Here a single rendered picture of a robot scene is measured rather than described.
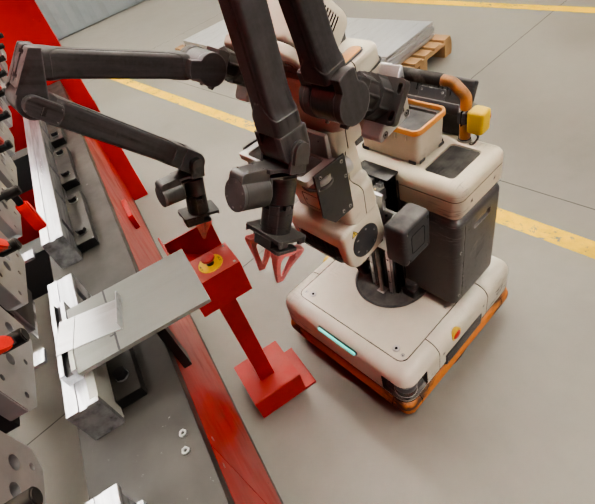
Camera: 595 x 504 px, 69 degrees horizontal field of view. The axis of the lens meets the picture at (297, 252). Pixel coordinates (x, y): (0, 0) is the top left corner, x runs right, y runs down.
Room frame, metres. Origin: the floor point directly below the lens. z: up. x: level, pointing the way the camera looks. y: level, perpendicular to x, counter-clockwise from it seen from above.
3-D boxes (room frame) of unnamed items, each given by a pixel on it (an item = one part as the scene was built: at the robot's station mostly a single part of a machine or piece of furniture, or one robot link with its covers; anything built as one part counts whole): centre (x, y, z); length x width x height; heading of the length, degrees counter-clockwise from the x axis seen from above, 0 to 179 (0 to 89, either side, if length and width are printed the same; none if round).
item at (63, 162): (1.56, 0.72, 0.89); 0.30 x 0.05 x 0.03; 17
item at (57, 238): (1.79, 0.85, 0.92); 1.68 x 0.06 x 0.10; 17
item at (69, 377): (0.61, 0.49, 0.99); 0.20 x 0.03 x 0.03; 17
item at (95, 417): (0.63, 0.49, 0.92); 0.39 x 0.06 x 0.10; 17
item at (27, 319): (0.58, 0.48, 1.13); 0.10 x 0.02 x 0.10; 17
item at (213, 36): (4.89, -0.05, 0.17); 1.01 x 0.64 x 0.06; 29
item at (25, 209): (0.75, 0.46, 1.20); 0.04 x 0.02 x 0.10; 107
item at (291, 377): (0.97, 0.24, 0.06); 0.25 x 0.20 x 0.12; 109
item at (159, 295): (0.63, 0.34, 1.00); 0.26 x 0.18 x 0.01; 107
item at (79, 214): (1.18, 0.60, 0.89); 0.30 x 0.05 x 0.03; 17
